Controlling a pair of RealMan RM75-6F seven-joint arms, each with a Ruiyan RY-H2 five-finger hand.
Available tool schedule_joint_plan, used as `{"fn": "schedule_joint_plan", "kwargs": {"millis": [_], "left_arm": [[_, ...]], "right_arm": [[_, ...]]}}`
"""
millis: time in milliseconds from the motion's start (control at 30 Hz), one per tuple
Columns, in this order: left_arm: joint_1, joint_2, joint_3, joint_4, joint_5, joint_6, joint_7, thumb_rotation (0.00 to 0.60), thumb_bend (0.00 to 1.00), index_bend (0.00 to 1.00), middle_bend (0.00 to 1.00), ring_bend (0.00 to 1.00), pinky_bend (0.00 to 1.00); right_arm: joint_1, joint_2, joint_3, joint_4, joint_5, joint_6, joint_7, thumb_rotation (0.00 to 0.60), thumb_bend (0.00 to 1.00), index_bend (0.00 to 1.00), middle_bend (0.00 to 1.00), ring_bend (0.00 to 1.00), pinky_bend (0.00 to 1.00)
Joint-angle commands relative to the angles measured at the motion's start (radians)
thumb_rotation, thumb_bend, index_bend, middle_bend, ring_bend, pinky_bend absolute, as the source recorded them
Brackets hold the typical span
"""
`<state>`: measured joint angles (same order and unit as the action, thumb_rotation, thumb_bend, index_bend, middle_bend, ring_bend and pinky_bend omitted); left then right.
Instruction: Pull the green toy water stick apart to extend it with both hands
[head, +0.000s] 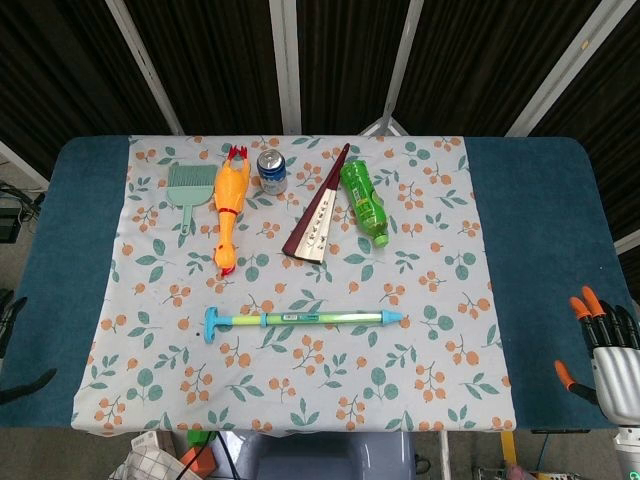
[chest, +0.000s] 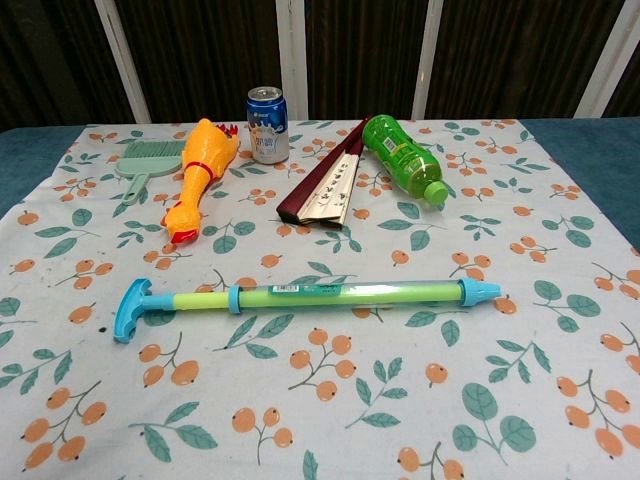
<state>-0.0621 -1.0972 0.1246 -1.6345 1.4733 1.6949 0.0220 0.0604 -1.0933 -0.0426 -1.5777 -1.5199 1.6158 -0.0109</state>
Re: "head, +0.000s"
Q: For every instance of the right silver robot hand orange fingertips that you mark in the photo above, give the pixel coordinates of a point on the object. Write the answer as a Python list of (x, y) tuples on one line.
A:
[(617, 380)]

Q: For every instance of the blue and silver drink can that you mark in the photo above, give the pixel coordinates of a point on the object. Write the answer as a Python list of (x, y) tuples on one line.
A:
[(272, 175)]

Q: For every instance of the mint green hand brush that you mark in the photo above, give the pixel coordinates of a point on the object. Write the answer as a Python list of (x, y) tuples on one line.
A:
[(190, 192)]

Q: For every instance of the dark teal table cover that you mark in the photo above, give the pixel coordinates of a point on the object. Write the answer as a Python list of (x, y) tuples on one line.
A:
[(540, 225)]

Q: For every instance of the folded paper fan dark ribs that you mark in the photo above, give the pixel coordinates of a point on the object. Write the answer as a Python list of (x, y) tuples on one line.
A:
[(315, 230)]

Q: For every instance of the orange block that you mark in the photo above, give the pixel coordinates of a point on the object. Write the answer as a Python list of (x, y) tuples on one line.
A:
[(197, 460)]

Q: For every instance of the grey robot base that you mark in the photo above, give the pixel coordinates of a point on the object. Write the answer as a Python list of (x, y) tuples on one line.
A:
[(325, 455)]

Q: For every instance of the floral print table cloth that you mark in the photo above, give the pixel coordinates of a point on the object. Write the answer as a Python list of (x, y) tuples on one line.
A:
[(325, 380)]

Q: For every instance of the green plastic object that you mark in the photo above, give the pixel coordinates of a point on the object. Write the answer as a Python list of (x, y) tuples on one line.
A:
[(200, 438)]

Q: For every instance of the blue green water pump toy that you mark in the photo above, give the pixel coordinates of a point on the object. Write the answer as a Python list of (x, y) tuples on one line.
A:
[(300, 317)]

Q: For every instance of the black equipment box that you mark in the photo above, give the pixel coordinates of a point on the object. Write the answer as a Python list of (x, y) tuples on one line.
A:
[(9, 225)]

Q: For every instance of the green plastic drink bottle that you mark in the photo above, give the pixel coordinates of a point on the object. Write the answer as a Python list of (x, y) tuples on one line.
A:
[(362, 195)]

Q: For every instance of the white frame pole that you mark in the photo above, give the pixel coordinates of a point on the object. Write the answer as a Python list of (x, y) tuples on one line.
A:
[(145, 70), (629, 244), (395, 75), (22, 165), (560, 70), (287, 65)]

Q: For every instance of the white checkered cloth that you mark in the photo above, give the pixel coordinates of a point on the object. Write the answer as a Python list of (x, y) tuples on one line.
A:
[(150, 462)]

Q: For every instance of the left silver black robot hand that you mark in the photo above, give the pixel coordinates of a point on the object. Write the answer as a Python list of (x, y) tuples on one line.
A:
[(15, 310)]

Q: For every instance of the yellow rubber chicken toy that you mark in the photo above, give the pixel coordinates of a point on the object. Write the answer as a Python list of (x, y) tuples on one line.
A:
[(231, 190)]

